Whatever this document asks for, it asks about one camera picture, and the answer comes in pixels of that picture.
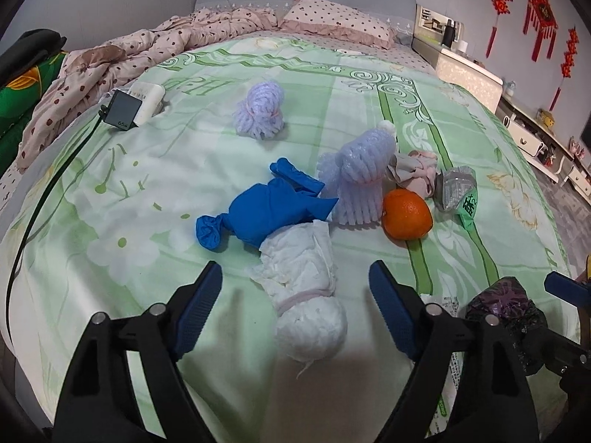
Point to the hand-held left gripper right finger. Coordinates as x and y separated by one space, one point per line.
388 304

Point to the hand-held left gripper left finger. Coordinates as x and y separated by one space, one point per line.
203 304

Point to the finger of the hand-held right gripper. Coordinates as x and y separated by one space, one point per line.
572 291
572 355

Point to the dark purple plastic bag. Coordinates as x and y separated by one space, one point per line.
503 304

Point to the orange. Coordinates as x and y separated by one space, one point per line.
406 214

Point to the small purple foam fruit net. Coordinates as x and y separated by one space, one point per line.
258 110

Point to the white crumpled paper bundle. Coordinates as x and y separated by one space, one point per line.
309 327

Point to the cream television stand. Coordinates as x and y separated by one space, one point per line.
581 180

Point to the grey green snack wrapper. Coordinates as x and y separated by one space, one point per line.
455 189

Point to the green floral bedspread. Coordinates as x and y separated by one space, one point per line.
184 170

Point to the crumpled pink cloth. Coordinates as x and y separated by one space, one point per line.
413 170

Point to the large purple foam fruit net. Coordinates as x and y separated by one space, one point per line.
364 161

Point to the pink toy figure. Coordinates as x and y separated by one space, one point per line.
577 146

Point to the cream coffee table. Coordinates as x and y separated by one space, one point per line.
531 138

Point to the yellow toy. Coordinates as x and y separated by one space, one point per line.
546 119

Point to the white crumpled tissue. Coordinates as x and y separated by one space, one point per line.
387 128

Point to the black charger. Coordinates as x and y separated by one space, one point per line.
122 110

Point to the baby bottle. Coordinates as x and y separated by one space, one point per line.
511 87

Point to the white power adapter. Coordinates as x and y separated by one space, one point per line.
150 97

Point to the cream bedside cabinet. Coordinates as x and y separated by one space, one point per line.
466 74

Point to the pink dotted quilt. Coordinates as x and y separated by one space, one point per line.
138 50

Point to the white cup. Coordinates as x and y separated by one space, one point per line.
462 45

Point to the black thermos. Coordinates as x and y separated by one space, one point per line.
449 34

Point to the red square knot ornament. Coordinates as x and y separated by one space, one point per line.
541 16

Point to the green printed blanket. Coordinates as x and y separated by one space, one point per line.
23 87

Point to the white desk organizer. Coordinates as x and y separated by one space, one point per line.
431 21

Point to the pink dotted pillow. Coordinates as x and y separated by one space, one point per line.
337 18

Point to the dark cloth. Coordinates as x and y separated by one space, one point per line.
27 46

